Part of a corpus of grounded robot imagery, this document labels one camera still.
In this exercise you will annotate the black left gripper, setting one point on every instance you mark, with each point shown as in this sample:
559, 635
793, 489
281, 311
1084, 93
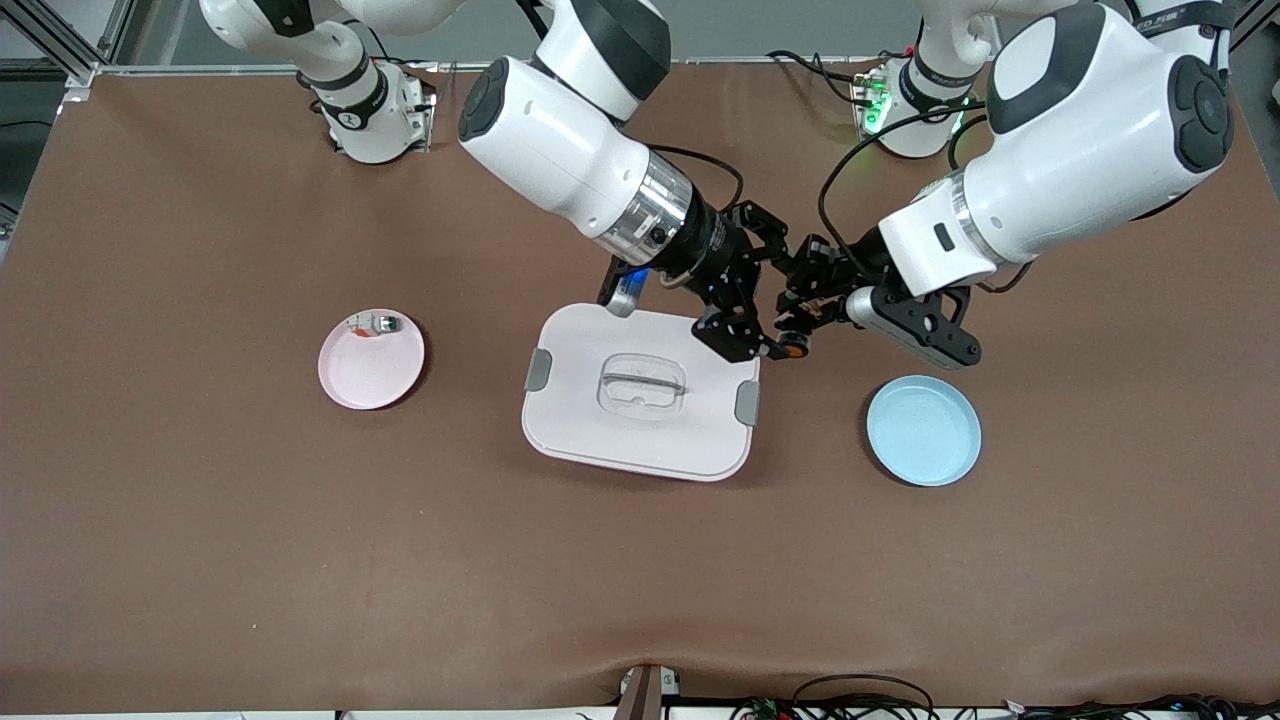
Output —
848, 268

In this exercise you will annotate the brown table cover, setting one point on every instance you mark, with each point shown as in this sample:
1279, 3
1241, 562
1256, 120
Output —
640, 580

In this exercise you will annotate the pink round plate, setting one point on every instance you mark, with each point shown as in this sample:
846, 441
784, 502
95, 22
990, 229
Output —
370, 375

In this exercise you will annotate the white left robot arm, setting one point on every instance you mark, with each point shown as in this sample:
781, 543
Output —
1080, 150

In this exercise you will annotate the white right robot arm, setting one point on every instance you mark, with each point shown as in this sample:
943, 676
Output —
560, 150

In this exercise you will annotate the aluminium frame profile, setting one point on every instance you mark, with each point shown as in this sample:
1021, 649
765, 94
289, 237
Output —
85, 62
1250, 25

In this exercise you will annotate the light blue round plate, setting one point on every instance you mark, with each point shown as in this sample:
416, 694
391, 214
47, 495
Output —
923, 432

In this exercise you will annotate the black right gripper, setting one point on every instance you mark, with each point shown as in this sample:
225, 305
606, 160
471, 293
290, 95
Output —
713, 246

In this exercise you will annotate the grey box latch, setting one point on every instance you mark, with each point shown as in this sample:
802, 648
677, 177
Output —
748, 403
538, 370

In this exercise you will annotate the white lidded plastic box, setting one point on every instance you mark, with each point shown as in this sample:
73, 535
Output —
640, 440

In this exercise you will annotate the brown camera mount post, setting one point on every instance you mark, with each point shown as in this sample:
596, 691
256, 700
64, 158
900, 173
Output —
642, 695

